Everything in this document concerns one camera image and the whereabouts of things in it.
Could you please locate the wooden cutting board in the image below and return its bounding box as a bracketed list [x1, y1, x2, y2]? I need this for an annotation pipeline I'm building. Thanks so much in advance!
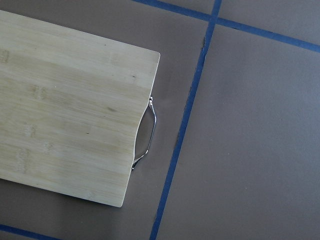
[0, 11, 161, 208]

